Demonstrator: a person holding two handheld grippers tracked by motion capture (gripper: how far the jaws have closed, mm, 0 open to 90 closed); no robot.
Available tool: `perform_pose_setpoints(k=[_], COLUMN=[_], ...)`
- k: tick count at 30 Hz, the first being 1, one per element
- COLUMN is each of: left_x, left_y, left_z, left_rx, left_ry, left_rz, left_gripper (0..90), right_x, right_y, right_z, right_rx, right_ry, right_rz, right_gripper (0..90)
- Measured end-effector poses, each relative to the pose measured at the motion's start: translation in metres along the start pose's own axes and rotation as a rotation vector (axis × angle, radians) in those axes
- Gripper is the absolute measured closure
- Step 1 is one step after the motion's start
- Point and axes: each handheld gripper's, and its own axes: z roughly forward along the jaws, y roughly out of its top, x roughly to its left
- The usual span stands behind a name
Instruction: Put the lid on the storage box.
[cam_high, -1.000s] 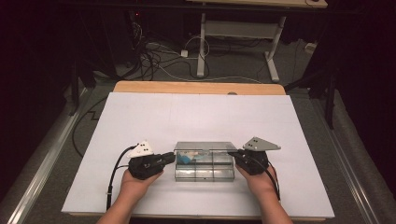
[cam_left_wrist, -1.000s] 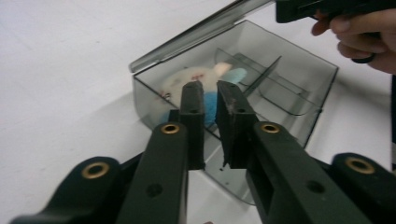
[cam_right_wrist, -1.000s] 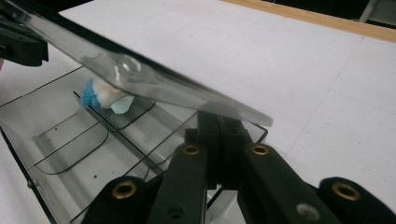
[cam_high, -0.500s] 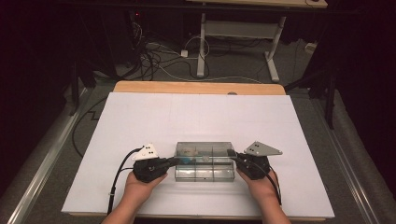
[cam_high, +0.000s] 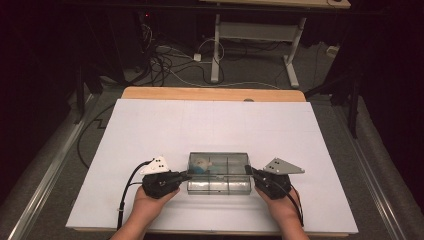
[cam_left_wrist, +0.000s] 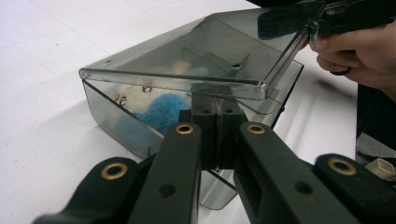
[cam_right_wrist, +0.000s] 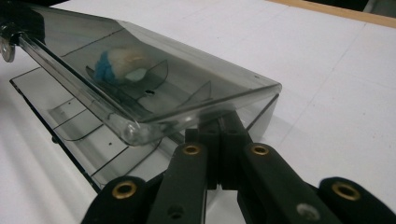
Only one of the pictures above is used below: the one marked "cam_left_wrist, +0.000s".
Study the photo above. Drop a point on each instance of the white table sheet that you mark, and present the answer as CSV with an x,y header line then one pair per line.
x,y
46,124

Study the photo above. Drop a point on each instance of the cream and blue plush toy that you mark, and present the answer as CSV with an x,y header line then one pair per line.
x,y
162,109

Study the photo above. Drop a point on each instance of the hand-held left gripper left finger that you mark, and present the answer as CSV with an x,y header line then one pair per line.
x,y
207,133

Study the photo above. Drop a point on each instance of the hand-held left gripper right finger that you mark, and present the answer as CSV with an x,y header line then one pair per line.
x,y
229,137

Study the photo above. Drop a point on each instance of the clear grey compartment box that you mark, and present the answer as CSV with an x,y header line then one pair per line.
x,y
140,62

